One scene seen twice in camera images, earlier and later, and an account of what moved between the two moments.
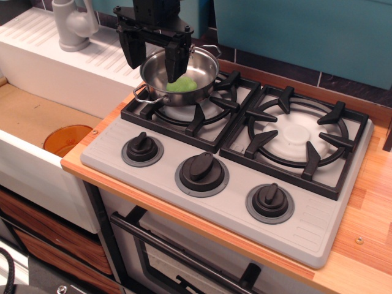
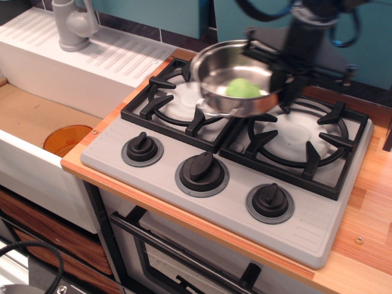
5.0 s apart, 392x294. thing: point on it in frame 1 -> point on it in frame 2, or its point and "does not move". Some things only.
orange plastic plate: (60, 140) does not move
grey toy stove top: (238, 201) does not move
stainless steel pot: (192, 86) -> (233, 78)
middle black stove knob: (202, 176) does not move
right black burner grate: (306, 140) does not move
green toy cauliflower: (183, 84) -> (241, 87)
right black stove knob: (270, 203) does not move
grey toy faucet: (75, 28) does not move
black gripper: (159, 21) -> (299, 46)
